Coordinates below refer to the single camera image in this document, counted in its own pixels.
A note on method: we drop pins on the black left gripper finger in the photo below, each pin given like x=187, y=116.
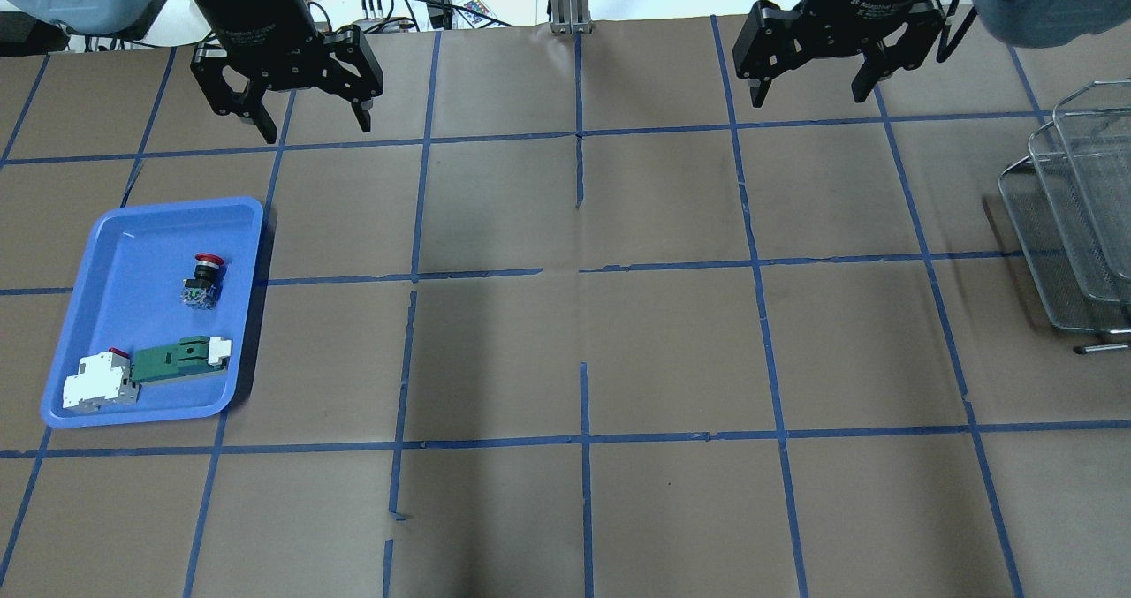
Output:
x=352, y=72
x=208, y=65

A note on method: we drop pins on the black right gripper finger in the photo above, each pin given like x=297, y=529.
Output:
x=766, y=48
x=923, y=22

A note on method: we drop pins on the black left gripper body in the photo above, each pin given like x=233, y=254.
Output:
x=248, y=6

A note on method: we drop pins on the red emergency push button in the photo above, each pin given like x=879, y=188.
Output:
x=202, y=290

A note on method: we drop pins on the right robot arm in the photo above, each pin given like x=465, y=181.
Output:
x=1024, y=23

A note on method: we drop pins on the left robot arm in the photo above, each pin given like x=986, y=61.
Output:
x=104, y=18

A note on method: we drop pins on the blue plastic tray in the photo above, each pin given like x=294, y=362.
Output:
x=127, y=296

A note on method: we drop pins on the green white terminal block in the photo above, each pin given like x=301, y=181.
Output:
x=189, y=357

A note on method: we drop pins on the white circuit breaker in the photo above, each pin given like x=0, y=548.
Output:
x=100, y=380

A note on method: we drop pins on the metal wire mesh shelf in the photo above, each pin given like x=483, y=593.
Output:
x=1068, y=203

